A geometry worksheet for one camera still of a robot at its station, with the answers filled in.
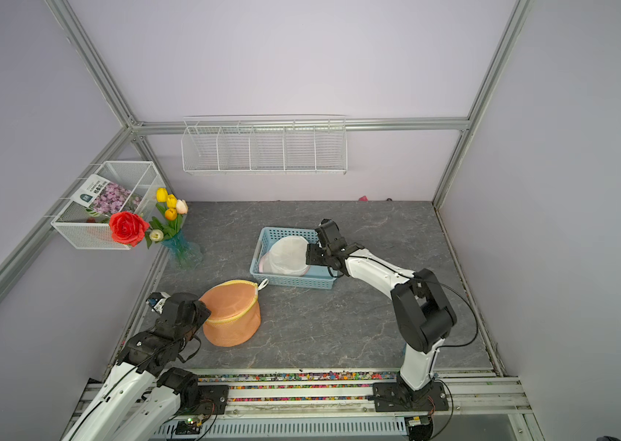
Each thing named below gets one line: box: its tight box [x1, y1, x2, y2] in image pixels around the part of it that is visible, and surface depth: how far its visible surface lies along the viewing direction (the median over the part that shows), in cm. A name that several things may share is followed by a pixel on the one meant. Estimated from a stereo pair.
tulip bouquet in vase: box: [145, 187, 203, 270], surface depth 84 cm
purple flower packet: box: [70, 173, 143, 218], surface depth 75 cm
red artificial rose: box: [108, 211, 151, 248], surface depth 67 cm
